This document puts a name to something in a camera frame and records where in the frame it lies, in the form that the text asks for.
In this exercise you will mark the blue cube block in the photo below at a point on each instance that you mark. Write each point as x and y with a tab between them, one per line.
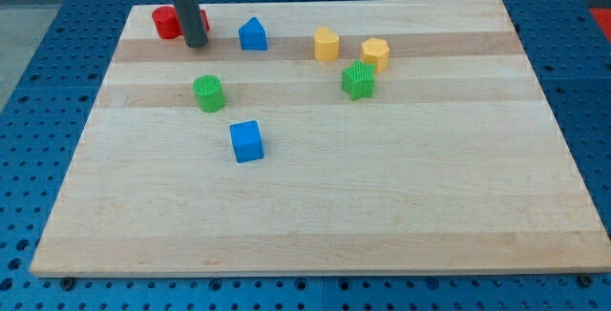
246	141

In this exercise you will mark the green circle block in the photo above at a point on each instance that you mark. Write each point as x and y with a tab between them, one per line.
208	93

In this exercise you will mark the yellow hexagon block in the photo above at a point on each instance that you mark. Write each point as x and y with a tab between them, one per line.
375	51

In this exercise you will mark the red cylinder block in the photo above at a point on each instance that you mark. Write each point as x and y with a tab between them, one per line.
166	22

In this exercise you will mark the red block behind rod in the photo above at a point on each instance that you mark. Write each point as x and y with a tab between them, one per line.
205	21

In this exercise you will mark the green star block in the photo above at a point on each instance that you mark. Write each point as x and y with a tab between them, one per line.
358	80

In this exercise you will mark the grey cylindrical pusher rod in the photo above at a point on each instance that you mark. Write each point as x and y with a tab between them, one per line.
191	23

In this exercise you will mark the wooden board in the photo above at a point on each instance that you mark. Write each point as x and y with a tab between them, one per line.
456	166

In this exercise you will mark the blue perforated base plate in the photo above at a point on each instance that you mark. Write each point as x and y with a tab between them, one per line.
43	120

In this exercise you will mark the yellow heart block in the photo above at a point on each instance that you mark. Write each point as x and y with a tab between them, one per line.
326	44

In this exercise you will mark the blue triangle block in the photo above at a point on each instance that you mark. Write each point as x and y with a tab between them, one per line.
252	35

